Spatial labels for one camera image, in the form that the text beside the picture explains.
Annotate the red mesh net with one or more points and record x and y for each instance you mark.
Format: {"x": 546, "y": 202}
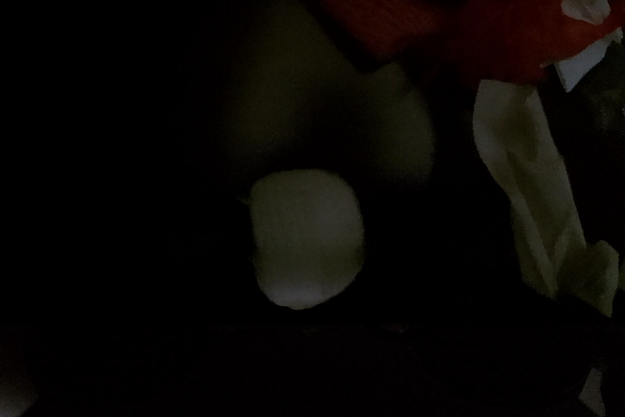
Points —
{"x": 371, "y": 1}

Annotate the long crumpled white paper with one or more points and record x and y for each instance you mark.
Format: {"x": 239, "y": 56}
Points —
{"x": 527, "y": 172}

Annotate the pale rounded object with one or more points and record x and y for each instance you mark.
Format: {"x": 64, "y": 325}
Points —
{"x": 307, "y": 236}

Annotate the small white card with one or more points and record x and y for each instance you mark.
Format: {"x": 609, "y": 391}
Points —
{"x": 583, "y": 63}

